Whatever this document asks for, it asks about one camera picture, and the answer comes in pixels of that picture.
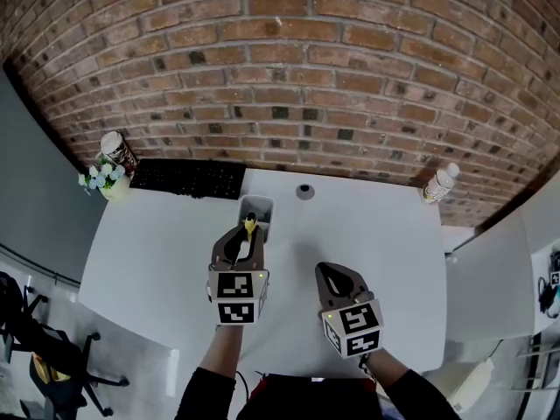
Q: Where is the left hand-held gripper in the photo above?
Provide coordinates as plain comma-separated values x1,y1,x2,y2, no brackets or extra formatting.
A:
207,225,270,326

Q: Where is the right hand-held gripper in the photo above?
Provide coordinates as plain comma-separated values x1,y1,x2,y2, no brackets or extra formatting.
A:
314,262,385,361

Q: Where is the yellow and black small part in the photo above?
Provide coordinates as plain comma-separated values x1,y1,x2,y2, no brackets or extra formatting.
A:
243,212,259,242

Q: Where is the small grey plastic bin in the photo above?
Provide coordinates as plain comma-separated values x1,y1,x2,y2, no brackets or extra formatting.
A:
237,193,276,247

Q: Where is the person's left forearm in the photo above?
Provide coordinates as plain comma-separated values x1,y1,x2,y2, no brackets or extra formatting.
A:
174,324,246,420

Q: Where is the person's right forearm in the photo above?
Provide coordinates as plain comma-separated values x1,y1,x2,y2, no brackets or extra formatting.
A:
360,347,460,420

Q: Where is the white desk with drawers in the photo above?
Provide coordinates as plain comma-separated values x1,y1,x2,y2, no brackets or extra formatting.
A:
77,167,450,378

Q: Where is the black keyboard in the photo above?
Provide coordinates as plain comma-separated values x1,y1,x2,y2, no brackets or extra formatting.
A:
129,158,248,201

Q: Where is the person's black red clothing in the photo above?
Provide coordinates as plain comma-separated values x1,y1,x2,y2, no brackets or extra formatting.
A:
235,372,395,420

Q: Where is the white low bench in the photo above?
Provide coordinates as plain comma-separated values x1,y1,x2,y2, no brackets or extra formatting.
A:
441,223,476,256

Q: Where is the white pot with flowers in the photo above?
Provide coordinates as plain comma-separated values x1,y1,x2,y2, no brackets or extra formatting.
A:
78,157,132,201

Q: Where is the white pink bottle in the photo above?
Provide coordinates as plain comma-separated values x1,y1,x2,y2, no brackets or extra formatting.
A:
422,162,461,205

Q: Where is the white shelf unit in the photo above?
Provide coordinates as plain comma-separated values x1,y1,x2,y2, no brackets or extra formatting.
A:
441,150,560,345

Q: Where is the brown cup with white lid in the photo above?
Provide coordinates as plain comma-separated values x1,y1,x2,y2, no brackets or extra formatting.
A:
100,130,139,178

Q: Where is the white plastic device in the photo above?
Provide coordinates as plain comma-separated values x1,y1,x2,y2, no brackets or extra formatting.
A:
450,359,495,413

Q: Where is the grey partition panel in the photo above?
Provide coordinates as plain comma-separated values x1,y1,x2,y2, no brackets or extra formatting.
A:
0,66,109,286

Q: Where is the grey metal rack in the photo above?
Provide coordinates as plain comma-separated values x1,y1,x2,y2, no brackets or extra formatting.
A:
515,330,560,393

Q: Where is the black office chair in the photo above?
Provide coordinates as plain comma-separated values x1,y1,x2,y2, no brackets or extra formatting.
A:
0,271,131,419

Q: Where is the yellow tray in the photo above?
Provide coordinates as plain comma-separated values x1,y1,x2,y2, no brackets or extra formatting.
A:
43,363,71,383

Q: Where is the black looped cable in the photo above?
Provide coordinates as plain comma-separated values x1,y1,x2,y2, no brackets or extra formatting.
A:
235,369,251,401

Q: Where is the black electronic device with cables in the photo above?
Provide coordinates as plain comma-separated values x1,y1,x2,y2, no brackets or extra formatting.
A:
536,249,560,321

